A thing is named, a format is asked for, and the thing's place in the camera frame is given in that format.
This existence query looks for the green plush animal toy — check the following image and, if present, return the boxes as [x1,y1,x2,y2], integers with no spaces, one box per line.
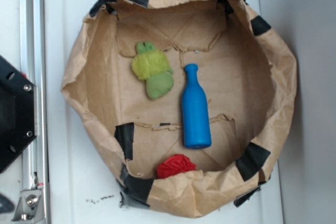
[131,41,174,100]

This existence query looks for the blue plastic bottle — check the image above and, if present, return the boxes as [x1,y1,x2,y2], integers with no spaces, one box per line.
[182,63,212,149]

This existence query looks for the red crumpled ball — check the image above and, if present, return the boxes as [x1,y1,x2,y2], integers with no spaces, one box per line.
[156,154,196,179]

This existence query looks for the aluminium extrusion rail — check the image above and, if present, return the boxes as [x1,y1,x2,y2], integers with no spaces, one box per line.
[20,0,51,223]

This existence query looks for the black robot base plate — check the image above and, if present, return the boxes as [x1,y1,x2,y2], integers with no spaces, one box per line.
[1,57,36,173]

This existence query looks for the metal corner bracket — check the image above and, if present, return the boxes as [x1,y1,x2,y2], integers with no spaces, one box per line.
[11,189,45,223]

